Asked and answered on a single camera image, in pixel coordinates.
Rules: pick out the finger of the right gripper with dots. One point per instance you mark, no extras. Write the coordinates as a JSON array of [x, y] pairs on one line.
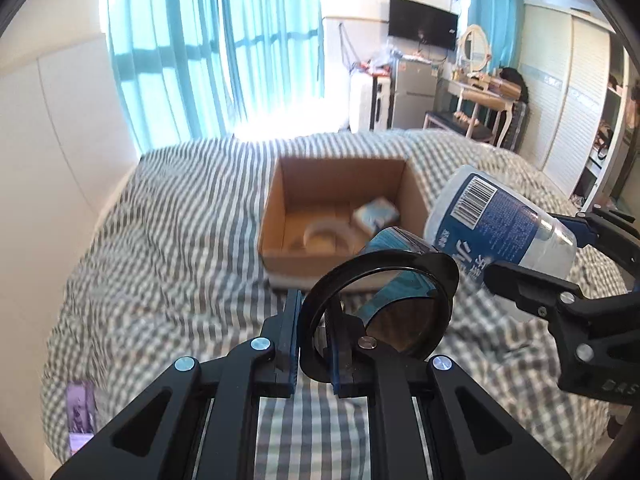
[[535, 293], [608, 231]]

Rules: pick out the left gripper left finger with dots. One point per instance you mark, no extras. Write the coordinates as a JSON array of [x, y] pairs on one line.
[[197, 420]]

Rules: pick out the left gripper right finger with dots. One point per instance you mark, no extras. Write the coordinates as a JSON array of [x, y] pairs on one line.
[[428, 420]]

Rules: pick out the clear bottle blue label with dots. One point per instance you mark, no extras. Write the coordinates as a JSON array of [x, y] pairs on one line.
[[478, 221]]

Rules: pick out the black round mirror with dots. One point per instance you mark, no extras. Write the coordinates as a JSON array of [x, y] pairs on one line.
[[411, 311]]

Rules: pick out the purple card packet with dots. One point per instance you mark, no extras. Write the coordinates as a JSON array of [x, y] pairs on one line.
[[81, 414]]

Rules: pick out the grey checked bed quilt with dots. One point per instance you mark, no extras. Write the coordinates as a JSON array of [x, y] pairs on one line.
[[174, 271]]

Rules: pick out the white louvred wardrobe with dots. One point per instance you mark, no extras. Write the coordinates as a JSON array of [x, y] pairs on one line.
[[565, 62]]

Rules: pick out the blue tissue pack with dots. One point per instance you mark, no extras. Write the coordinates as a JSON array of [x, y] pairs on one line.
[[375, 216]]

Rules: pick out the black padded stool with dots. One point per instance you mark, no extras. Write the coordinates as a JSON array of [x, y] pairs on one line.
[[447, 121]]

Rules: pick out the white tape roll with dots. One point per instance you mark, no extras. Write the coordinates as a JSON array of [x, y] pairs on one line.
[[329, 235]]

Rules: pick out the oval vanity mirror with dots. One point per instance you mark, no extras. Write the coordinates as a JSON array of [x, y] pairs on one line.
[[474, 50]]

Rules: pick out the brown cardboard box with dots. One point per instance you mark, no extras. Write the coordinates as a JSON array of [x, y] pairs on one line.
[[304, 190]]

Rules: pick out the silver small fridge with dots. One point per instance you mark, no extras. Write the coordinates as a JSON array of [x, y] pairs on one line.
[[414, 85]]

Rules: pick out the white suitcase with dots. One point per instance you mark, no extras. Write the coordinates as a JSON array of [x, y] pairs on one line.
[[380, 104]]

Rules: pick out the teal side curtain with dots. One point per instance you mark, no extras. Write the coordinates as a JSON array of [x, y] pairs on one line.
[[502, 22]]

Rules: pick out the teal window curtains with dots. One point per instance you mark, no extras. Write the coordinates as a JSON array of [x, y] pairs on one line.
[[188, 70]]

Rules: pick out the black wall television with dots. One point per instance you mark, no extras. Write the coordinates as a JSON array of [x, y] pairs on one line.
[[415, 21]]

